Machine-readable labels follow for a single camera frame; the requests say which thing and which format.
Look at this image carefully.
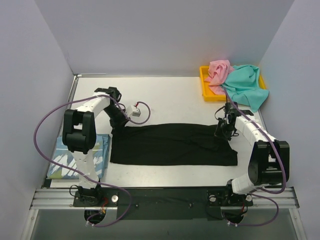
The teal t shirt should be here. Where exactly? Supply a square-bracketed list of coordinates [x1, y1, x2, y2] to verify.
[221, 64, 269, 113]

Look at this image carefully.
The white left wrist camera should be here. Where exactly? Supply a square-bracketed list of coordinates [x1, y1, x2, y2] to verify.
[125, 105, 141, 118]

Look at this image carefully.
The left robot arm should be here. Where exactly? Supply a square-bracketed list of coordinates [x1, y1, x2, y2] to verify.
[62, 87, 129, 206]

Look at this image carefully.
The black t shirt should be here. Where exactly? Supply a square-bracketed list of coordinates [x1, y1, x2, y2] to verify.
[110, 123, 238, 167]

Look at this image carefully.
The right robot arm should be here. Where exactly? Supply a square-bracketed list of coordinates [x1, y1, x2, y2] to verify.
[214, 102, 290, 205]

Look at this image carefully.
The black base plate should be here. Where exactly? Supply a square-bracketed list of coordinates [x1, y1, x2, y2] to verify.
[73, 186, 253, 220]

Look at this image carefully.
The pink t shirt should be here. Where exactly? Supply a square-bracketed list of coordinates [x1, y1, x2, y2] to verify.
[204, 60, 235, 95]

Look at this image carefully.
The folded light blue t shirt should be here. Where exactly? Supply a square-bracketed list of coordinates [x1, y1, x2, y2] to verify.
[47, 134, 110, 180]

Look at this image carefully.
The yellow plastic bin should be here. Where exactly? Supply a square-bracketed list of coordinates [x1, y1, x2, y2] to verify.
[200, 65, 266, 102]

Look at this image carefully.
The aluminium front rail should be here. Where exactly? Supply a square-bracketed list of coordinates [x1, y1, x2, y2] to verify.
[30, 188, 300, 210]

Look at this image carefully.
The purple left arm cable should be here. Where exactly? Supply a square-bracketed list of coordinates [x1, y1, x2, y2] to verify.
[33, 96, 152, 228]

